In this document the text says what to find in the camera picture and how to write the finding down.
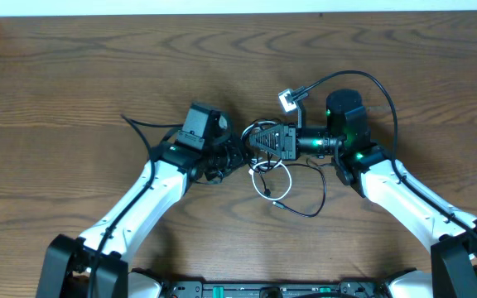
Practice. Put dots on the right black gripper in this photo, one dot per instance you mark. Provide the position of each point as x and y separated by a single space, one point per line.
289 141

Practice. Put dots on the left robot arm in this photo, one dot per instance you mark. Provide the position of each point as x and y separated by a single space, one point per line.
96 264

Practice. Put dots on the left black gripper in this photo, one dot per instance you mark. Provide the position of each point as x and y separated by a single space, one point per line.
225 156

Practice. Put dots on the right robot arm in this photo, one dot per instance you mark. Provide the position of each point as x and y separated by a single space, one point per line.
448 233

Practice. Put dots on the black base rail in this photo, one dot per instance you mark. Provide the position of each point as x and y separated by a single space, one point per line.
263 289

